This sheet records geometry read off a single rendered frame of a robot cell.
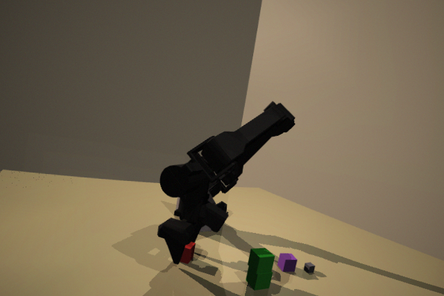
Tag green block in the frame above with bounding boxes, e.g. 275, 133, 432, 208
246, 266, 273, 290
248, 248, 275, 274

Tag red block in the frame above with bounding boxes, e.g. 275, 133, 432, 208
180, 242, 196, 263

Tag purple cube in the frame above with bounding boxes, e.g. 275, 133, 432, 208
277, 253, 298, 272

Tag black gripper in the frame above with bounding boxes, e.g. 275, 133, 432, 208
157, 192, 210, 265

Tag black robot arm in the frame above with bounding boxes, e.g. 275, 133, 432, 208
160, 101, 295, 232

